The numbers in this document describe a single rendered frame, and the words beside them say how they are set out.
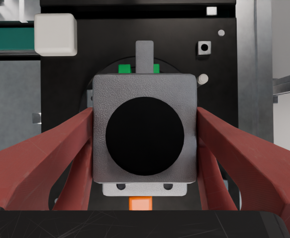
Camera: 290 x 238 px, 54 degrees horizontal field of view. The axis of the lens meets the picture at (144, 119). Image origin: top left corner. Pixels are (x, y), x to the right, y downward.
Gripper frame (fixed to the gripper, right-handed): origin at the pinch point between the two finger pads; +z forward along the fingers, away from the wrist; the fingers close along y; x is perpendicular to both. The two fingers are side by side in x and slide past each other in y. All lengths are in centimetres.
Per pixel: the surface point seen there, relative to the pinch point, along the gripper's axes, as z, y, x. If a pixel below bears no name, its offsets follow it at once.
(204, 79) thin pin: 11.8, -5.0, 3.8
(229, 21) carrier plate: 25.4, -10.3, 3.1
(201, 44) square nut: 22.7, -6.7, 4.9
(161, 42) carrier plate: 23.8, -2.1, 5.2
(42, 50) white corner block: 21.3, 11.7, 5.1
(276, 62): 32.7, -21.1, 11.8
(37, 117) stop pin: 18.6, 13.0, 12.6
